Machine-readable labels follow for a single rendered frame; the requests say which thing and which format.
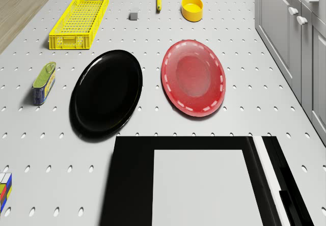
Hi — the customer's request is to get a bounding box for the flat-sided can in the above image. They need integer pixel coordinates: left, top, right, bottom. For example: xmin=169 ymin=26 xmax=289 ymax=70
xmin=32 ymin=61 xmax=57 ymax=106

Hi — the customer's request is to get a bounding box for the black stove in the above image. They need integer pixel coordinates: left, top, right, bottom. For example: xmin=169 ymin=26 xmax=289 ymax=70
xmin=99 ymin=135 xmax=315 ymax=226

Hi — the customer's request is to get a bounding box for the black plate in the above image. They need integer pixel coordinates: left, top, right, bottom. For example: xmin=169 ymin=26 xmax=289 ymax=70
xmin=69 ymin=49 xmax=143 ymax=139

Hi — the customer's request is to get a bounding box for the puzzle cube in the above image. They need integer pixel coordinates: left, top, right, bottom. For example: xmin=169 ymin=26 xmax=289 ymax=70
xmin=0 ymin=172 xmax=13 ymax=213

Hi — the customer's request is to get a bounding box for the yellow bowl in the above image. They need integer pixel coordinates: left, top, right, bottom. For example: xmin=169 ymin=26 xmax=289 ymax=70
xmin=181 ymin=0 xmax=204 ymax=22

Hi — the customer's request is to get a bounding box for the yellow basket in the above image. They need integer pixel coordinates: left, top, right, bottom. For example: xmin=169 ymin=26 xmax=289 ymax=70
xmin=48 ymin=0 xmax=110 ymax=50

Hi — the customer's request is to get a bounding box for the red plate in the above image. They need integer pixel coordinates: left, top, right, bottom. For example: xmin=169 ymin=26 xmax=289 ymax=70
xmin=160 ymin=39 xmax=227 ymax=118

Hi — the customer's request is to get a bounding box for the white cabinet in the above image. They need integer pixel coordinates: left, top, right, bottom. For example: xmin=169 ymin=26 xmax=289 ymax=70
xmin=254 ymin=0 xmax=326 ymax=147

